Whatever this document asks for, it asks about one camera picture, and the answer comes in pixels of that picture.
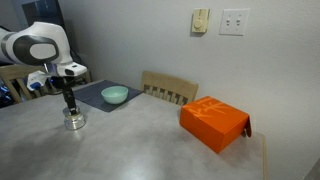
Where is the silver candle tin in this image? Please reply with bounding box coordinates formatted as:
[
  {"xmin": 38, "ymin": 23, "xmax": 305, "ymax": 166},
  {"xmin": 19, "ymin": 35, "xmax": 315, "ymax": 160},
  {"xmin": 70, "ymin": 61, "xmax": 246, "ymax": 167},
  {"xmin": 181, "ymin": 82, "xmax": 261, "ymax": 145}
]
[{"xmin": 63, "ymin": 111, "xmax": 87, "ymax": 131}]

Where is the beige wall dimmer dial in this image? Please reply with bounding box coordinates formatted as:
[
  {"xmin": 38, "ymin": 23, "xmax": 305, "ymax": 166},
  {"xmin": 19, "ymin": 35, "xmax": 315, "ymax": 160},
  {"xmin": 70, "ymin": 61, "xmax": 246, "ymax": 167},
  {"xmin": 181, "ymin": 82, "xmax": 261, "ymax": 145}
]
[{"xmin": 190, "ymin": 7, "xmax": 210, "ymax": 34}]

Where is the black camera cable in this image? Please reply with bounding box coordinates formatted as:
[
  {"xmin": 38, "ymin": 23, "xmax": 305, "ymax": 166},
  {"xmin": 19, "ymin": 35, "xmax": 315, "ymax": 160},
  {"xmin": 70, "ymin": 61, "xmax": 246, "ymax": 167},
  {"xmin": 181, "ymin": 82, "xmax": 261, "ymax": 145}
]
[{"xmin": 39, "ymin": 87, "xmax": 66, "ymax": 98}]

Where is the orange cardboard box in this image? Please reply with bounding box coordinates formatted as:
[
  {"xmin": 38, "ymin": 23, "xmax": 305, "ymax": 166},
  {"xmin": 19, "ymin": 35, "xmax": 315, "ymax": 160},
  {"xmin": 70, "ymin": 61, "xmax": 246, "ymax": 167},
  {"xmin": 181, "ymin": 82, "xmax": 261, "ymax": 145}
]
[{"xmin": 179, "ymin": 95, "xmax": 253, "ymax": 154}]

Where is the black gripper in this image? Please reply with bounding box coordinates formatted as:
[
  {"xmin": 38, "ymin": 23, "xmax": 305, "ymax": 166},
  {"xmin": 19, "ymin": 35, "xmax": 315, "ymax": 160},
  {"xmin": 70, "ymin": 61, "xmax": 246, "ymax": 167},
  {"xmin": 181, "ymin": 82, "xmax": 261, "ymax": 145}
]
[{"xmin": 50, "ymin": 75, "xmax": 80, "ymax": 116}]

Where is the light wooden slat-back chair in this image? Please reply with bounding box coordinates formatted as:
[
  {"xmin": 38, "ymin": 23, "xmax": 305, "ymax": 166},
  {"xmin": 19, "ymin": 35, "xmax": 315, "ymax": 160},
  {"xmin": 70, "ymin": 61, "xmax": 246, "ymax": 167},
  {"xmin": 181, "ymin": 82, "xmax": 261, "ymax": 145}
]
[
  {"xmin": 0, "ymin": 63, "xmax": 64, "ymax": 105},
  {"xmin": 139, "ymin": 70, "xmax": 200, "ymax": 107}
]

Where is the dark grey placemat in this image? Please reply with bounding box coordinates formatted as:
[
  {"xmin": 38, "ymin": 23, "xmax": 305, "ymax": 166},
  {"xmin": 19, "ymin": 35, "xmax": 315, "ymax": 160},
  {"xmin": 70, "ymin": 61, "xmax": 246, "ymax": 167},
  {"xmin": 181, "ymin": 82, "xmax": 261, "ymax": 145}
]
[{"xmin": 71, "ymin": 79, "xmax": 144, "ymax": 113}]

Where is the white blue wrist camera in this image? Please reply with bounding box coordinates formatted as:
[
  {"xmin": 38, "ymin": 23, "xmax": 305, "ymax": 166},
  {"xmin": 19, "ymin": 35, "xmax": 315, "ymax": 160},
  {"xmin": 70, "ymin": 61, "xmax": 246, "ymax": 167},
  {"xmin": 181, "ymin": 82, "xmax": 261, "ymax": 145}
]
[{"xmin": 26, "ymin": 70, "xmax": 52, "ymax": 92}]

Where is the mint green bowl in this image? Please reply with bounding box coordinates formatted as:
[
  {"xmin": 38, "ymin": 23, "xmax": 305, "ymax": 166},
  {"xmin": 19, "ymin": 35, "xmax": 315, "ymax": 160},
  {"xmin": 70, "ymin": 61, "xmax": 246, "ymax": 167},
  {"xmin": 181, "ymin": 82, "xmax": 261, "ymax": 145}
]
[{"xmin": 100, "ymin": 85, "xmax": 130, "ymax": 106}]

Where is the white double switch plate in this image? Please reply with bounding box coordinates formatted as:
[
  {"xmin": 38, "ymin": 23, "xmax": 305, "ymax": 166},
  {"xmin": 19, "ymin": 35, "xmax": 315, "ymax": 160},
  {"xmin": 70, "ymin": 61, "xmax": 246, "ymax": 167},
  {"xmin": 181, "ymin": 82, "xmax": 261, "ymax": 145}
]
[{"xmin": 218, "ymin": 7, "xmax": 250, "ymax": 36}]

